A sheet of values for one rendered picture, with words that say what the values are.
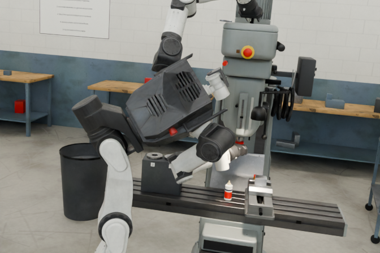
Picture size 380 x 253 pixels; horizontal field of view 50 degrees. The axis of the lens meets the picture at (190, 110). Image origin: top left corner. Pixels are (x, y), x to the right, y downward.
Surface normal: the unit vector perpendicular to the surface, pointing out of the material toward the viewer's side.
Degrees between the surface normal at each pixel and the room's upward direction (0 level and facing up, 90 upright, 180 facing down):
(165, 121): 74
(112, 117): 90
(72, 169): 94
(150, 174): 90
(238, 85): 90
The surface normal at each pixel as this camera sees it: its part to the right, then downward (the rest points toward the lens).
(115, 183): 0.08, 0.60
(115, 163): 0.20, 0.22
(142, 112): -0.28, -0.10
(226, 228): 0.07, -0.98
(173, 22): -0.04, -0.35
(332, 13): -0.16, 0.19
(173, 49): 0.27, -0.28
